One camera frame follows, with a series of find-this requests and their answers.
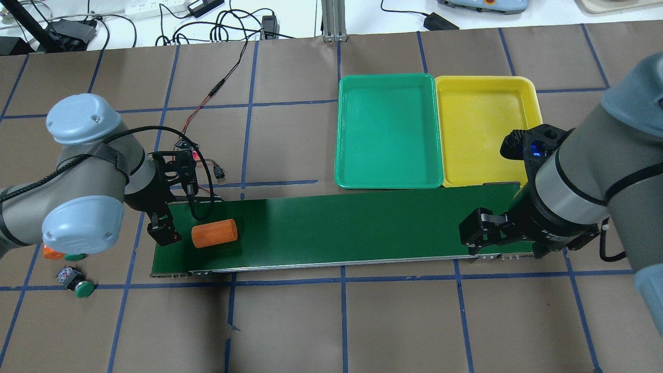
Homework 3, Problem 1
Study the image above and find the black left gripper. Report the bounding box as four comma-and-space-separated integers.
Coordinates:
124, 150, 198, 247

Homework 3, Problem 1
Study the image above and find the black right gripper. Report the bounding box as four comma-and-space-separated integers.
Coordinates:
459, 124, 601, 258

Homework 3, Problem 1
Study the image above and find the plain orange cylinder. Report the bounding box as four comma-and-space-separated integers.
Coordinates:
191, 218, 239, 248

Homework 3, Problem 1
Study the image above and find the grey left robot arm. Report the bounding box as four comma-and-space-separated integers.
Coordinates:
2, 93, 199, 255

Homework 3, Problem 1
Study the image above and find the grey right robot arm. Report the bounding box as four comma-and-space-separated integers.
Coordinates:
458, 52, 662, 332

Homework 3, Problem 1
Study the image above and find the green conveyor belt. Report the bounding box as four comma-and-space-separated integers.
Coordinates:
151, 183, 520, 278

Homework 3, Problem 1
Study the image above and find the small black controller board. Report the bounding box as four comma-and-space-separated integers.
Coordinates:
174, 138, 200, 159

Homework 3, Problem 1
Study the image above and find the green push button near cylinder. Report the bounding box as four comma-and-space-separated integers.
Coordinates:
63, 253, 87, 262

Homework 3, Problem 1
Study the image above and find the green push button apart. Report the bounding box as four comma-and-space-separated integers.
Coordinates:
56, 265, 96, 299

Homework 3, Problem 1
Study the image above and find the yellow plastic tray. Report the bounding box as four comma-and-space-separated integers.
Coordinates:
435, 76, 543, 188

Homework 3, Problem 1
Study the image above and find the orange cylinder with label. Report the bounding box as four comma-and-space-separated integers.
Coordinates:
42, 244, 65, 260

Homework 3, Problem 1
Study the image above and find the green plastic tray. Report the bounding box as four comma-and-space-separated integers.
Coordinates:
334, 73, 443, 189

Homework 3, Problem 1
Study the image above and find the black power adapter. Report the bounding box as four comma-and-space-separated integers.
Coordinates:
423, 12, 459, 31

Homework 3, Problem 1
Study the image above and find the white power strip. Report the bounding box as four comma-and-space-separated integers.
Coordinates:
124, 1, 194, 20

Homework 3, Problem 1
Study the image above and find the blue teach pendant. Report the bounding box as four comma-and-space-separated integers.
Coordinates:
437, 0, 529, 15

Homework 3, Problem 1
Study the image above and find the red black power cable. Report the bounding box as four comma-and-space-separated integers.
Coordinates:
171, 39, 248, 200

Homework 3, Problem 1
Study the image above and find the aluminium frame post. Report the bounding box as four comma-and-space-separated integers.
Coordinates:
321, 0, 348, 42

